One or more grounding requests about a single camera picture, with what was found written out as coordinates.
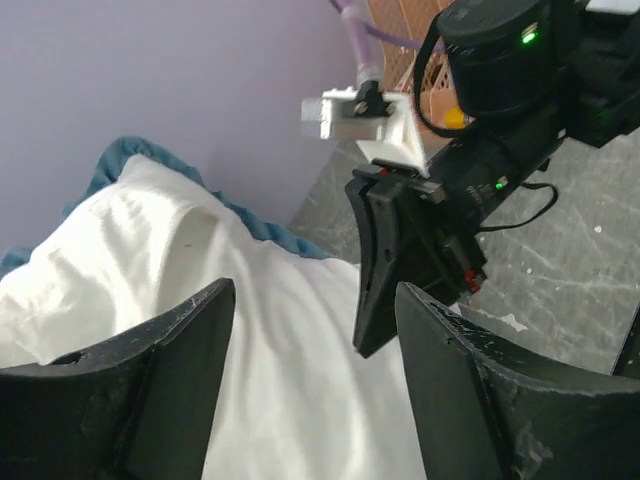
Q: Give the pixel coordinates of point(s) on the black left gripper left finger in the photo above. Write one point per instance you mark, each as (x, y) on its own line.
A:
(139, 405)

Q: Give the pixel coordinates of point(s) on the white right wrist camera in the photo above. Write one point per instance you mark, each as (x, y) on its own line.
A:
(393, 137)

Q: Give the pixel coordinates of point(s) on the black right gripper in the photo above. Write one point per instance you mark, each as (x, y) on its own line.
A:
(408, 232)

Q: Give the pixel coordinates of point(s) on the blue houndstooth bear pillowcase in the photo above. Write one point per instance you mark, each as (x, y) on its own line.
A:
(148, 223)

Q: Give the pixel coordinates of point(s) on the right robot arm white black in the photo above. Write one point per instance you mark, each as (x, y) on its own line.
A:
(529, 74)

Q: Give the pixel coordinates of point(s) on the yellow object in organizer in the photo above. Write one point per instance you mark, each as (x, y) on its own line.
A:
(456, 118)

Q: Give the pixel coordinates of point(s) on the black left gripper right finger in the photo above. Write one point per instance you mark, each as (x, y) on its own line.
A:
(486, 408)

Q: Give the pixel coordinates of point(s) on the white pillow insert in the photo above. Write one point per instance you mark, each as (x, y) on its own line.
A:
(296, 402)

